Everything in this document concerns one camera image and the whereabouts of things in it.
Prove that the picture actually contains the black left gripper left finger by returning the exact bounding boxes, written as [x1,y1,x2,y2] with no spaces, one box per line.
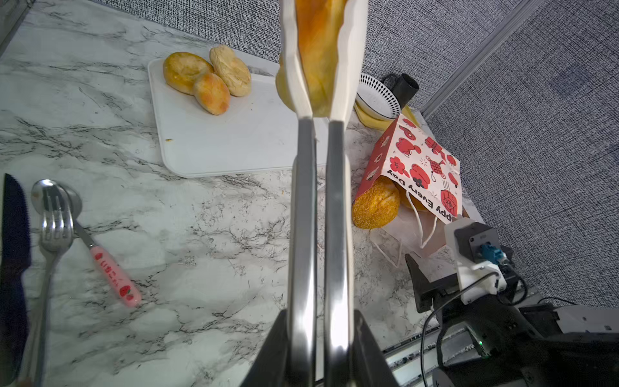
[241,310,290,387]

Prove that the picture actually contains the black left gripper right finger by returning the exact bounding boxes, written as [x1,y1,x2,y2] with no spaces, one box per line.
[351,310,399,387]

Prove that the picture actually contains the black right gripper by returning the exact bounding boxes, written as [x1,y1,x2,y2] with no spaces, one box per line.
[406,255,538,386]

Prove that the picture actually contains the metal tongs with white tips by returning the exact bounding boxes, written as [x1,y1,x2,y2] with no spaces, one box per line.
[280,1,368,386]

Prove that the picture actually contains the large orange oval bread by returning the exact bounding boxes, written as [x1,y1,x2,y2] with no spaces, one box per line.
[352,176,401,229]

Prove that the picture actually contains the white and red paper bag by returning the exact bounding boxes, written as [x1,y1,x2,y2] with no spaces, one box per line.
[353,114,464,258]

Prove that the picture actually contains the pale knotted bun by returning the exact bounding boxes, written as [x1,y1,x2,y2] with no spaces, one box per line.
[210,45,251,97]

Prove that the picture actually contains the ridged yellow pastry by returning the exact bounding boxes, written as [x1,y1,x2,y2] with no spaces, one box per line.
[280,0,347,118]

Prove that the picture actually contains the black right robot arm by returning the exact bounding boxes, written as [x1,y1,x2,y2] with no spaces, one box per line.
[406,255,618,386]

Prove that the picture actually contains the yellow cutting board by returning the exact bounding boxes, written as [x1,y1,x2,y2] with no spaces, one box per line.
[354,103,421,132]

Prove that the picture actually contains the white rectangular tray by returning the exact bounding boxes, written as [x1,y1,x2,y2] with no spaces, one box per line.
[148,59,298,178]

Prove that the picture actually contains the silver fork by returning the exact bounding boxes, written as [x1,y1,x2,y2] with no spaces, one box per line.
[17,179,74,386]

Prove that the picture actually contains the black mug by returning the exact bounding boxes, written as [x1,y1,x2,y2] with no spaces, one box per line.
[382,74,420,109]

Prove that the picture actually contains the black rimmed white bowl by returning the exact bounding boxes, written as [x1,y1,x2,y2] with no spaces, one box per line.
[356,74,401,121]

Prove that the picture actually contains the small orange round bun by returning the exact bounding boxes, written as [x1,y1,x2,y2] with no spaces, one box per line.
[193,73,231,115]

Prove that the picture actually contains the aluminium front rail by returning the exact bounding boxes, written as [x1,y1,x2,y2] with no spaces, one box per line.
[383,319,480,386]

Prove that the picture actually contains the pink handled spoon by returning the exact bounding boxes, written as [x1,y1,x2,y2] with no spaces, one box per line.
[32,179,142,307]

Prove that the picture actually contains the dark blue handled knife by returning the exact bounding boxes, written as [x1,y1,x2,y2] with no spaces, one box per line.
[1,174,32,386]

